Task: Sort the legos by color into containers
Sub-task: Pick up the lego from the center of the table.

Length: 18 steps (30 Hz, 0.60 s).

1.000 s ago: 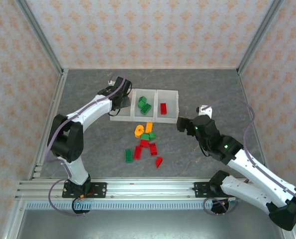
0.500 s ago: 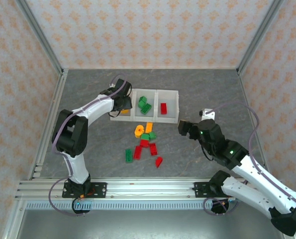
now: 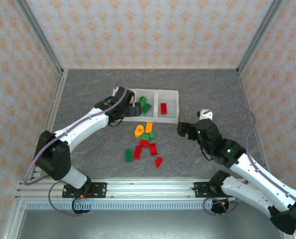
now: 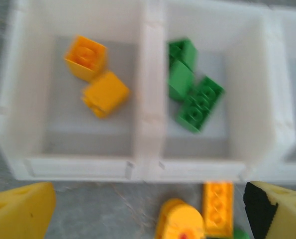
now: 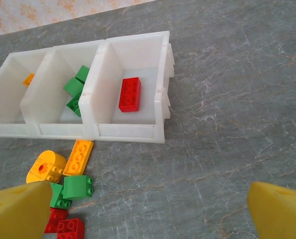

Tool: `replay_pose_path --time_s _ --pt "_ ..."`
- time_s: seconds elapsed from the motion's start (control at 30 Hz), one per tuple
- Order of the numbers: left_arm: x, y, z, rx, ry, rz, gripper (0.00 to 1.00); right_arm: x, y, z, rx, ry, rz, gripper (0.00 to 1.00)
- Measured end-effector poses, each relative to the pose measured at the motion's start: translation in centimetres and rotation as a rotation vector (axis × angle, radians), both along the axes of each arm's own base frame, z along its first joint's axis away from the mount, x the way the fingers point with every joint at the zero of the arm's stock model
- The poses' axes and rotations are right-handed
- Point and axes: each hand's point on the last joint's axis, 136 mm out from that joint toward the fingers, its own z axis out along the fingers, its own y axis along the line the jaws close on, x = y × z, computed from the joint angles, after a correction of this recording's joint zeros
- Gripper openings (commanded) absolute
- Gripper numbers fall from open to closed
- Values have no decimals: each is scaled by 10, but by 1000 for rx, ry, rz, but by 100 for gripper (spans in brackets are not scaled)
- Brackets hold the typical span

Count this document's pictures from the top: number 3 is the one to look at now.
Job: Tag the aluminium rear frame rail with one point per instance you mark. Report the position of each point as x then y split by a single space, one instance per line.
150 68

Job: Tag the orange round lego piece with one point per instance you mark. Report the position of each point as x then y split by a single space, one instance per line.
137 133

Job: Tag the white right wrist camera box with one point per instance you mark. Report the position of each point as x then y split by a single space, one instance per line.
207 115

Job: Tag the green lego brick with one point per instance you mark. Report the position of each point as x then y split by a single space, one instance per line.
129 155
145 136
147 108
142 99
152 136

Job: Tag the red sloped lego brick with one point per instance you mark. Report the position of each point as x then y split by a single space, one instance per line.
159 162

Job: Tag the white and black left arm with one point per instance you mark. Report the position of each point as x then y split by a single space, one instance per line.
88 127

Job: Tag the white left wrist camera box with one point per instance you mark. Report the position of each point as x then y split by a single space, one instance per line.
116 90

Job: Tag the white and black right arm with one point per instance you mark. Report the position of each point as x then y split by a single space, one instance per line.
262 185

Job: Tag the orange flat lego plate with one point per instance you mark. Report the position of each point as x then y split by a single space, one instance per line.
149 127

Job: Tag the aluminium front frame rail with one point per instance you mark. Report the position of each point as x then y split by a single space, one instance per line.
150 189

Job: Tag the aluminium side frame rail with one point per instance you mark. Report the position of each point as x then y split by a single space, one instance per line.
247 99
52 119

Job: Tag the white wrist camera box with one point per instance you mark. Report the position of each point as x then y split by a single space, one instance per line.
116 90
207 115

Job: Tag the aluminium rear frame post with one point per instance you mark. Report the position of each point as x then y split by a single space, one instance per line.
41 37
259 37

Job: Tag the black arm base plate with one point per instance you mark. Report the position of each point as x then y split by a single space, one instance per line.
100 190
200 190

